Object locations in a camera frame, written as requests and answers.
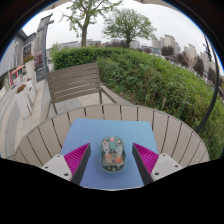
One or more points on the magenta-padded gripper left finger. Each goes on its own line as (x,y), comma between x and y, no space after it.
(60,166)

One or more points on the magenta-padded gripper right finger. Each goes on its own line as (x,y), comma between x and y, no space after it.
(163,166)

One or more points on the transparent green computer mouse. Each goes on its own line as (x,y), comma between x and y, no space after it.
(113,155)

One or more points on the blue square mouse pad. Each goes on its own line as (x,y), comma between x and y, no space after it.
(86,133)

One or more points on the white planter box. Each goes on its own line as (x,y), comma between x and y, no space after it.
(25,100)

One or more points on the brown slatted outdoor chair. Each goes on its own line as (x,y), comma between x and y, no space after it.
(73,81)

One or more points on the grey storefront building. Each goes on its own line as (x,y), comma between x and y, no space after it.
(13,56)

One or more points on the grey sign pillar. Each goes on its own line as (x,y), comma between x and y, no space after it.
(40,46)

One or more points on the distant apartment buildings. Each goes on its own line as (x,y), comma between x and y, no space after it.
(170,41)

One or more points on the tall thin-crowned tree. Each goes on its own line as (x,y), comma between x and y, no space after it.
(84,33)

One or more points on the round-crowned tree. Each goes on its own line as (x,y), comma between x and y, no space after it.
(128,25)

